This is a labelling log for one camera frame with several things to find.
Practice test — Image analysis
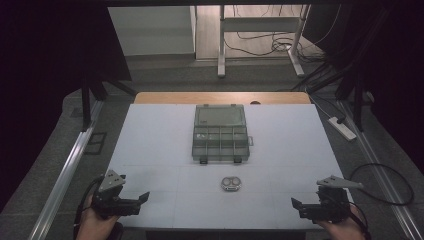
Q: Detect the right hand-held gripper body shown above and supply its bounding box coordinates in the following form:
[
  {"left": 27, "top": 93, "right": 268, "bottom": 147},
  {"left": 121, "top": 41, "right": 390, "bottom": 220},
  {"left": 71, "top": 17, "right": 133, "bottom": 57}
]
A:
[{"left": 315, "top": 175, "right": 365, "bottom": 224}]

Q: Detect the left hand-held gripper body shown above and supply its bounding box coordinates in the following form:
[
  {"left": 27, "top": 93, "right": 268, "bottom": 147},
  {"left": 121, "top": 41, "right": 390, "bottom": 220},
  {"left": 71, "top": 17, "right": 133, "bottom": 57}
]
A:
[{"left": 91, "top": 169, "right": 135, "bottom": 220}]

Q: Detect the clear grey compartment organizer box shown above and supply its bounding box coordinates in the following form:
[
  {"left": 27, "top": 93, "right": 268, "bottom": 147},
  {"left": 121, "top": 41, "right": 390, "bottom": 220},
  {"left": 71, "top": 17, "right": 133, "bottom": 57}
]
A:
[{"left": 191, "top": 103, "right": 255, "bottom": 165}]

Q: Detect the person's right hand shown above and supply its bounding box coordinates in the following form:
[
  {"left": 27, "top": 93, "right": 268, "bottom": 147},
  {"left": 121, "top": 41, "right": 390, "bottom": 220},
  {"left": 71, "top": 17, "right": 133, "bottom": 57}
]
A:
[{"left": 314, "top": 203, "right": 368, "bottom": 240}]

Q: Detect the person's left hand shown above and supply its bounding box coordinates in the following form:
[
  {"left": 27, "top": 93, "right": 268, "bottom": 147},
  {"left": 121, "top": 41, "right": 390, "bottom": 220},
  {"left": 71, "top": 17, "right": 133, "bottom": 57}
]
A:
[{"left": 75, "top": 195, "right": 122, "bottom": 240}]

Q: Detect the dark floor socket plate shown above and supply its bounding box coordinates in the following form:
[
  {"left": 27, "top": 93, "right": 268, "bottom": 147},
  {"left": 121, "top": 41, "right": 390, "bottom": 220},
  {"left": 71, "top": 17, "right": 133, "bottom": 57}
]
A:
[{"left": 84, "top": 131, "right": 108, "bottom": 156}]

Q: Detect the white power strip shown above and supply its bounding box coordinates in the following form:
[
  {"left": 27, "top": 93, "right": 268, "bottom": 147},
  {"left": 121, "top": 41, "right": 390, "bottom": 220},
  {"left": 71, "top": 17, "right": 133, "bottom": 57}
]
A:
[{"left": 327, "top": 116, "right": 357, "bottom": 142}]

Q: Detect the black metal stand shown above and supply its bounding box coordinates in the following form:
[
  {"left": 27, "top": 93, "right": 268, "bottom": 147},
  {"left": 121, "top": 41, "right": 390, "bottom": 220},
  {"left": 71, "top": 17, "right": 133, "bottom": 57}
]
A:
[
  {"left": 80, "top": 71, "right": 138, "bottom": 132},
  {"left": 289, "top": 9, "right": 394, "bottom": 133}
]

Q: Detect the white cabinet panel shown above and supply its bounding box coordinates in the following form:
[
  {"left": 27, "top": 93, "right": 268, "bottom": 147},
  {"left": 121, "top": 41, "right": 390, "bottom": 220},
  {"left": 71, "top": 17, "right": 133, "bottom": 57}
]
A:
[{"left": 107, "top": 5, "right": 197, "bottom": 58}]

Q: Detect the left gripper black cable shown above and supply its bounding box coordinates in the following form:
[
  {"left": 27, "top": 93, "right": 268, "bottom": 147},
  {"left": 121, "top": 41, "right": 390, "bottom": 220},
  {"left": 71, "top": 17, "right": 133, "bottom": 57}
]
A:
[{"left": 73, "top": 175, "right": 105, "bottom": 240}]

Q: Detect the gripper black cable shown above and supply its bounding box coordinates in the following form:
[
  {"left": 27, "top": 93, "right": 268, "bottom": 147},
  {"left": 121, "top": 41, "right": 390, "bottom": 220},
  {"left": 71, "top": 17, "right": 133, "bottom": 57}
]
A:
[
  {"left": 73, "top": 175, "right": 105, "bottom": 240},
  {"left": 348, "top": 201, "right": 373, "bottom": 240}
]

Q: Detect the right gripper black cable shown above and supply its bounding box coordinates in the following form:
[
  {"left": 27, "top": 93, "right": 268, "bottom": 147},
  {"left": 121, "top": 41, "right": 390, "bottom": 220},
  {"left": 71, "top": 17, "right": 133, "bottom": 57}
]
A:
[{"left": 348, "top": 201, "right": 373, "bottom": 240}]

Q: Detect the aluminium floor rail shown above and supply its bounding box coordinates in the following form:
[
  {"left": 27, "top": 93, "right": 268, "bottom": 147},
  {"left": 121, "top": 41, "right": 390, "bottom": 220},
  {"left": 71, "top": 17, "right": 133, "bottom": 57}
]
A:
[
  {"left": 27, "top": 99, "right": 105, "bottom": 240},
  {"left": 335, "top": 99, "right": 424, "bottom": 240}
]

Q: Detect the black looped cable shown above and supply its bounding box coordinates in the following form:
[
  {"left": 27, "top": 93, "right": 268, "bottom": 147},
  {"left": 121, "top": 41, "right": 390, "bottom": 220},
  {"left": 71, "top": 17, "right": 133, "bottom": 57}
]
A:
[{"left": 347, "top": 162, "right": 415, "bottom": 207}]

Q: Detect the tangle of black floor cables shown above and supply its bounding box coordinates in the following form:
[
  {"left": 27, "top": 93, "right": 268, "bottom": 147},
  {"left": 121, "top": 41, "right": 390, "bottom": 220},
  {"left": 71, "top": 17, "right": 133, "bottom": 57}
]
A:
[{"left": 222, "top": 4, "right": 344, "bottom": 64}]

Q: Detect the white metal desk frame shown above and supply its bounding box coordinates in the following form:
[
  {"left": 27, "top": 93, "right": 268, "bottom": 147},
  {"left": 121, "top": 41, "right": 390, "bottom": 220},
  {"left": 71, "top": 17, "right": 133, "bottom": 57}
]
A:
[{"left": 217, "top": 4, "right": 312, "bottom": 79}]

